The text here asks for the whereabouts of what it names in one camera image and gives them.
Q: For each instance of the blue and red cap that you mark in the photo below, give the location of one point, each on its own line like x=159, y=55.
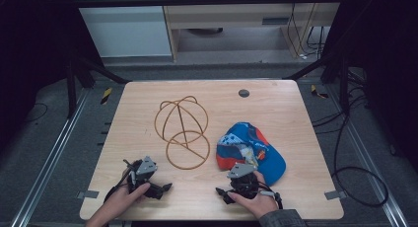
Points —
x=271, y=154

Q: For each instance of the grey round table grommet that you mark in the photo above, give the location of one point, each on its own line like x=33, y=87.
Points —
x=243, y=93

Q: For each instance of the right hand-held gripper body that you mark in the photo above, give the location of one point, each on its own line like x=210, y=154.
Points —
x=243, y=184

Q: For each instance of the black horizontal frame bar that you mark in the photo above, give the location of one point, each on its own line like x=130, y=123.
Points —
x=197, y=1

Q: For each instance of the light wooden desk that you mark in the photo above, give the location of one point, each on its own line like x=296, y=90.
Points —
x=230, y=15

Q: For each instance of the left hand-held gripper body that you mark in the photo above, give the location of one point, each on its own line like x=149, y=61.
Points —
x=146, y=167

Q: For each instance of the black metal stand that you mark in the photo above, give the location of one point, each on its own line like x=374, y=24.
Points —
x=70, y=89
x=344, y=89

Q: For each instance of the black curtain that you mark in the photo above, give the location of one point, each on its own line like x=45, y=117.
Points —
x=387, y=72
x=33, y=56

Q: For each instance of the person's left hand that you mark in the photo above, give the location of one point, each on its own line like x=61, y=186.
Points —
x=120, y=199

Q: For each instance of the grey table bracket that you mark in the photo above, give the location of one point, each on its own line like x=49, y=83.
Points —
x=88, y=194
x=335, y=195

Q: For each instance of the silver metal floor rail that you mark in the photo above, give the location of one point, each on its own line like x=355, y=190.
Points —
x=49, y=161
x=371, y=161

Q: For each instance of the white cabinet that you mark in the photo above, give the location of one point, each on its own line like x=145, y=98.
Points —
x=125, y=33

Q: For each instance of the yellow black striped tape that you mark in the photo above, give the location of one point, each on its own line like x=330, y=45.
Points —
x=317, y=92
x=106, y=96

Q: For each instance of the person's right hand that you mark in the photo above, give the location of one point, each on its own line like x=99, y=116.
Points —
x=259, y=204

